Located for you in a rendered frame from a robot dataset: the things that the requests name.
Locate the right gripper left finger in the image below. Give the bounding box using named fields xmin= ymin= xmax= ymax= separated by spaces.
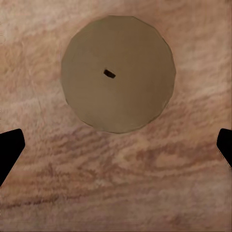
xmin=0 ymin=129 xmax=25 ymax=186

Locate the pillar candle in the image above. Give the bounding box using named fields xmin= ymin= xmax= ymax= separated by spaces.
xmin=60 ymin=15 xmax=176 ymax=134

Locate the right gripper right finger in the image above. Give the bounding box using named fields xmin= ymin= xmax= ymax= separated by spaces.
xmin=217 ymin=128 xmax=232 ymax=167

